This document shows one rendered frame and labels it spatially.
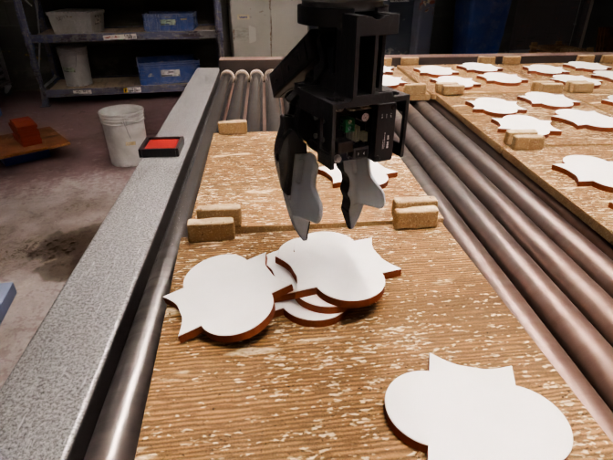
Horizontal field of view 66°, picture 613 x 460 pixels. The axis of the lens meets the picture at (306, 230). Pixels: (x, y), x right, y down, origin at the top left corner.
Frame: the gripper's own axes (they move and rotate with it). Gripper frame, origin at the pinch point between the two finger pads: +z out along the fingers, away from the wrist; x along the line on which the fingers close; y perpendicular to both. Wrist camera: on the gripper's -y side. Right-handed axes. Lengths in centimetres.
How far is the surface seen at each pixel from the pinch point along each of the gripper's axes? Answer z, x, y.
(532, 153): 8, 54, -19
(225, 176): 8.1, -0.2, -33.6
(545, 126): 7, 67, -27
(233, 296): 5.9, -10.4, 0.6
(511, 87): 8, 92, -60
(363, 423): 8.0, -5.8, 17.5
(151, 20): 28, 70, -485
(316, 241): 5.1, 1.3, -3.9
